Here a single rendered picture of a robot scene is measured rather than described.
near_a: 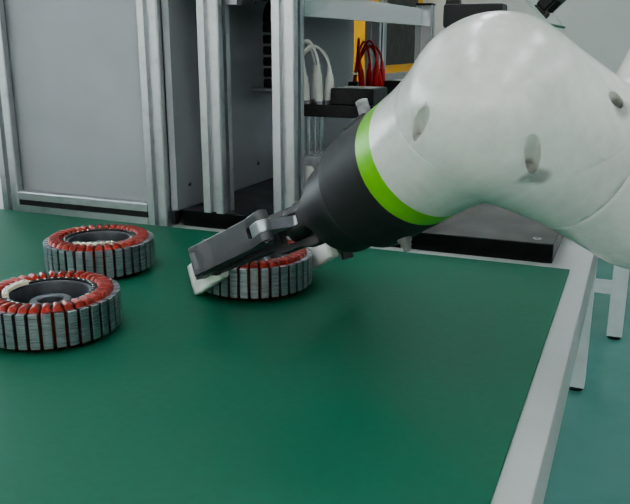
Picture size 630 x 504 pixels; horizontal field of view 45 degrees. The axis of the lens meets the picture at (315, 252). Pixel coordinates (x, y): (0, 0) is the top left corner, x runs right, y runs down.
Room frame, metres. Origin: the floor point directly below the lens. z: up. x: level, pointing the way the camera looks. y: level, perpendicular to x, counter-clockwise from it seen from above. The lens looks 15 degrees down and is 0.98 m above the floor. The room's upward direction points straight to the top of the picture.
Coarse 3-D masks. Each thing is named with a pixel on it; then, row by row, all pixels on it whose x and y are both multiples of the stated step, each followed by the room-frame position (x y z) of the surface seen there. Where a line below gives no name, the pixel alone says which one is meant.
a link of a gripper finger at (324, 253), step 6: (318, 246) 0.72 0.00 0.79; (324, 246) 0.71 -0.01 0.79; (330, 246) 0.70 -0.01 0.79; (312, 252) 0.73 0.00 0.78; (318, 252) 0.72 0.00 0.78; (324, 252) 0.71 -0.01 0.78; (330, 252) 0.70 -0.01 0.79; (336, 252) 0.70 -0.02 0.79; (312, 258) 0.73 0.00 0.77; (318, 258) 0.72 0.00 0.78; (324, 258) 0.71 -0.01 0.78; (330, 258) 0.70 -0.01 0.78; (312, 264) 0.73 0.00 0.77; (318, 264) 0.72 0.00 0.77; (312, 270) 0.74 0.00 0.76
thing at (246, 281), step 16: (288, 240) 0.75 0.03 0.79; (272, 256) 0.74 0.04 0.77; (288, 256) 0.69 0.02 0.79; (304, 256) 0.70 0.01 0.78; (240, 272) 0.66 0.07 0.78; (256, 272) 0.66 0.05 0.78; (272, 272) 0.66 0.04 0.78; (288, 272) 0.67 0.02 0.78; (304, 272) 0.69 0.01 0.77; (224, 288) 0.66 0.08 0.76; (240, 288) 0.66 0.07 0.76; (256, 288) 0.66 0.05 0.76; (272, 288) 0.66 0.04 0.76; (288, 288) 0.67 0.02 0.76; (304, 288) 0.69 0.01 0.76
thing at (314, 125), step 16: (336, 96) 1.07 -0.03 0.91; (352, 96) 1.06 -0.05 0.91; (368, 96) 1.05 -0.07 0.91; (384, 96) 1.10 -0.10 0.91; (304, 112) 1.09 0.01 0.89; (320, 112) 1.08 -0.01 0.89; (336, 112) 1.07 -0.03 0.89; (352, 112) 1.06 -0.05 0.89; (320, 128) 1.14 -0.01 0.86; (320, 144) 1.14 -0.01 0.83
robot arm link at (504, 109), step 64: (448, 64) 0.43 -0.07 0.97; (512, 64) 0.41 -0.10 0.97; (576, 64) 0.43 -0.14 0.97; (384, 128) 0.48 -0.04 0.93; (448, 128) 0.42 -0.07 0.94; (512, 128) 0.41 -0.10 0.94; (576, 128) 0.42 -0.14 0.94; (384, 192) 0.48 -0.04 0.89; (448, 192) 0.45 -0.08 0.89; (512, 192) 0.43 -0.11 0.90; (576, 192) 0.43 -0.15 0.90
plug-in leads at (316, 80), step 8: (304, 40) 1.10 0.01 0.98; (312, 48) 1.12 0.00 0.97; (320, 48) 1.11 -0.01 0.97; (312, 56) 1.14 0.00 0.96; (304, 64) 1.11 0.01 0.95; (328, 64) 1.11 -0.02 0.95; (304, 72) 1.10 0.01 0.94; (320, 72) 1.09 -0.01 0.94; (328, 72) 1.11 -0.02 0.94; (304, 80) 1.10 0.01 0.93; (312, 80) 1.13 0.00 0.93; (320, 80) 1.08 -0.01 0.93; (328, 80) 1.11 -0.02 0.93; (304, 88) 1.10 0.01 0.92; (312, 88) 1.13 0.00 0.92; (320, 88) 1.09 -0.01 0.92; (328, 88) 1.11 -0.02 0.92; (304, 96) 1.10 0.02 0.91; (312, 96) 1.13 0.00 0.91; (320, 96) 1.09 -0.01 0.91; (328, 96) 1.10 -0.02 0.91
